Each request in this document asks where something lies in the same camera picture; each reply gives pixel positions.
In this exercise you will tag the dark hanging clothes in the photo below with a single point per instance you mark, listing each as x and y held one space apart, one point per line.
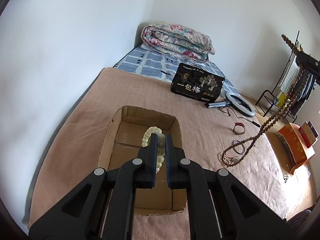
304 94

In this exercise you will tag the books on orange box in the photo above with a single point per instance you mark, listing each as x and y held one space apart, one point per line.
309 133

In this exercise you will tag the red cord jade pendant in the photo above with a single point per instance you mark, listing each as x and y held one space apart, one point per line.
233 159

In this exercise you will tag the orange covered box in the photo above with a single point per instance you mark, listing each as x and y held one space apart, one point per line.
300 152

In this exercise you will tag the dark metal bangle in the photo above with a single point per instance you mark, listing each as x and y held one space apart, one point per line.
238 149

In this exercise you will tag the open cardboard box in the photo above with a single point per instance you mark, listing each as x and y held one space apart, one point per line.
123 142

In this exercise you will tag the folded floral quilt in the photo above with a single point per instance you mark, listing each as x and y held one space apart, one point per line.
178 41

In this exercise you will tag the folded tripod stand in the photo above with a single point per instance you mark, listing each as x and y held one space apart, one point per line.
220 104

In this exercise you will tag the black snack bag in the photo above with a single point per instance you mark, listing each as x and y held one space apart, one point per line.
196 83

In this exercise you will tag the red strap wristwatch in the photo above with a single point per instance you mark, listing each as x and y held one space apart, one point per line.
239 128

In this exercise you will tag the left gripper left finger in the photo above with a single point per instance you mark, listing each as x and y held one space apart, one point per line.
101 206

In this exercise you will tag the striped hanging cloth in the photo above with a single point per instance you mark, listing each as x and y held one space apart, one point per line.
290 74

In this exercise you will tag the yellow green box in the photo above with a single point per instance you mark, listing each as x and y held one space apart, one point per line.
280 99

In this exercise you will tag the white ring light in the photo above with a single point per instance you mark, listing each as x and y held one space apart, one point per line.
240 104

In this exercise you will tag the black clothes rack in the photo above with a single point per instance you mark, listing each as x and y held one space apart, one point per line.
301 73

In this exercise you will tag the blue checked bed sheet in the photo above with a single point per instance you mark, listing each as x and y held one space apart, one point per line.
163 66

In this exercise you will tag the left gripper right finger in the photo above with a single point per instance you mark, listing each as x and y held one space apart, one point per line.
219 205

